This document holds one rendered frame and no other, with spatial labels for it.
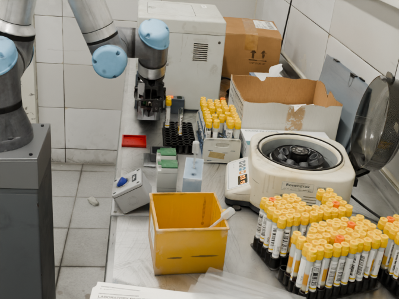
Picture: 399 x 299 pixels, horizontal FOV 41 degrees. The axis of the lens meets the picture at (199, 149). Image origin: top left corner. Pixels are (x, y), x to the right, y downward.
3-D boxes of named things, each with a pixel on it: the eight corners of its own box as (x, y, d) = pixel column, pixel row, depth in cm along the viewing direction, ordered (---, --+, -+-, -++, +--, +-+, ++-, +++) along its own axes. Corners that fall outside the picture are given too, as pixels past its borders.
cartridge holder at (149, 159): (143, 157, 143) (143, 145, 141) (177, 158, 144) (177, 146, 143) (143, 167, 138) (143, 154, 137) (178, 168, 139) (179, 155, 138)
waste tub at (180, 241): (146, 234, 111) (149, 192, 107) (210, 232, 113) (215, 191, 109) (153, 276, 99) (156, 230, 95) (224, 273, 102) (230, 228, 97)
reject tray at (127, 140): (122, 136, 154) (122, 134, 153) (146, 137, 155) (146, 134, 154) (121, 146, 148) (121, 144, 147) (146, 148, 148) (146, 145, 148)
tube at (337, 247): (323, 298, 97) (334, 248, 92) (319, 291, 98) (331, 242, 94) (332, 297, 97) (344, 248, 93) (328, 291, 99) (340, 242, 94)
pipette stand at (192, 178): (176, 194, 127) (179, 156, 122) (206, 197, 127) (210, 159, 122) (173, 217, 118) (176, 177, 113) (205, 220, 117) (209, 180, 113)
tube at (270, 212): (264, 258, 106) (271, 211, 102) (259, 253, 107) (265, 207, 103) (271, 255, 107) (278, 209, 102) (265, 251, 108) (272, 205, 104)
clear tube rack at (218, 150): (195, 131, 161) (196, 109, 158) (227, 133, 163) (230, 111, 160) (201, 162, 143) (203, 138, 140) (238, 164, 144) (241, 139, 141)
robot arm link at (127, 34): (87, 32, 125) (135, 35, 126) (91, 20, 135) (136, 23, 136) (87, 64, 128) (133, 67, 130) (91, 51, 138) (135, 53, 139)
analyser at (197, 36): (135, 81, 200) (138, -2, 187) (208, 85, 203) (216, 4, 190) (133, 111, 172) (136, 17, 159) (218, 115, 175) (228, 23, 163)
